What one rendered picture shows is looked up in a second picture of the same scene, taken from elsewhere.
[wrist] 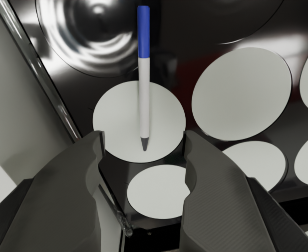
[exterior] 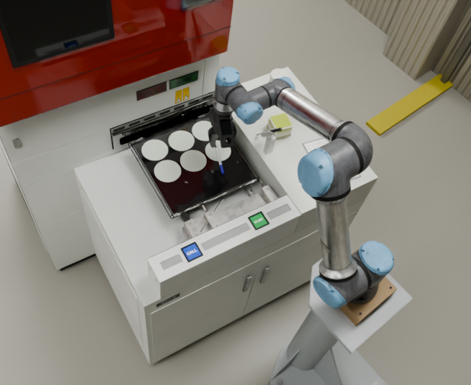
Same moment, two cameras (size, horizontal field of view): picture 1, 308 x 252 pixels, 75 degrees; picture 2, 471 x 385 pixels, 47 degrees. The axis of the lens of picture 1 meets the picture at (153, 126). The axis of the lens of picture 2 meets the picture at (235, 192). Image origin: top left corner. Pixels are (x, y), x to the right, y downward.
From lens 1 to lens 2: 1.89 m
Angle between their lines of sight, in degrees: 14
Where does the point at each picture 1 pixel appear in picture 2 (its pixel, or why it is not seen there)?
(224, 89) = (198, 162)
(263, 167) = (176, 143)
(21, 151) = (245, 140)
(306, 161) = (163, 147)
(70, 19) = (237, 169)
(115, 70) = (227, 162)
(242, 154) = (185, 146)
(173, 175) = (204, 137)
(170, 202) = (201, 127)
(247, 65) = (195, 167)
